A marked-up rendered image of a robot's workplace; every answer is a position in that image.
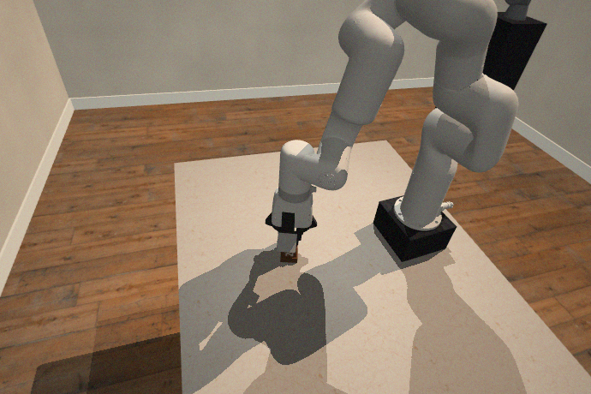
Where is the brown wooden tray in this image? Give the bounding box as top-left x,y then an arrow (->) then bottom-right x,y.
280,245 -> 298,263

